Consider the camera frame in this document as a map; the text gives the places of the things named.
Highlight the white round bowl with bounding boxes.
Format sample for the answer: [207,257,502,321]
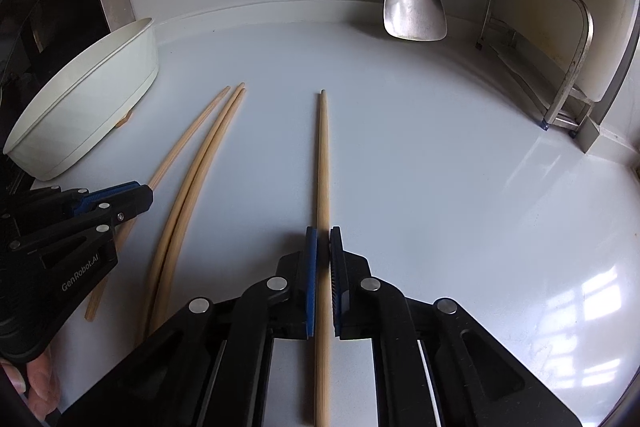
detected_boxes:
[2,18,160,182]

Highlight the wooden chopstick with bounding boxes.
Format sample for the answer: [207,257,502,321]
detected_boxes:
[150,88,248,335]
[313,90,334,427]
[142,82,246,343]
[84,86,232,323]

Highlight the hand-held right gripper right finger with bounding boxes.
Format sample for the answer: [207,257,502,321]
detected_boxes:
[330,226,584,427]

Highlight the person's left hand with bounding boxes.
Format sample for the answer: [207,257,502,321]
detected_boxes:
[0,349,62,424]

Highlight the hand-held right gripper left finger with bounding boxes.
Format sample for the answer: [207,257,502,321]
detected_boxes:
[60,227,319,427]

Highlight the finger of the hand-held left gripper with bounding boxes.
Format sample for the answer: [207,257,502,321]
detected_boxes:
[9,185,154,254]
[27,180,143,218]

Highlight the metal cutting board rack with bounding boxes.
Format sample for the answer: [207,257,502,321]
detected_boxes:
[475,0,596,134]

